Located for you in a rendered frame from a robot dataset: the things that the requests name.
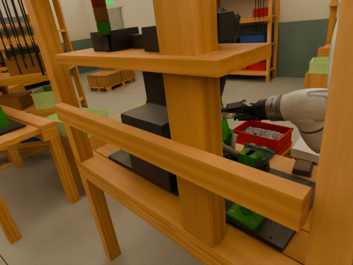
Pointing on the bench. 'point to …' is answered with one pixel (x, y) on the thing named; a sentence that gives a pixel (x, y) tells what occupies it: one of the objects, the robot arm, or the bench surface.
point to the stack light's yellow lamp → (101, 14)
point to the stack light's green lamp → (103, 28)
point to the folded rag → (302, 167)
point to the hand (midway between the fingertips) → (224, 113)
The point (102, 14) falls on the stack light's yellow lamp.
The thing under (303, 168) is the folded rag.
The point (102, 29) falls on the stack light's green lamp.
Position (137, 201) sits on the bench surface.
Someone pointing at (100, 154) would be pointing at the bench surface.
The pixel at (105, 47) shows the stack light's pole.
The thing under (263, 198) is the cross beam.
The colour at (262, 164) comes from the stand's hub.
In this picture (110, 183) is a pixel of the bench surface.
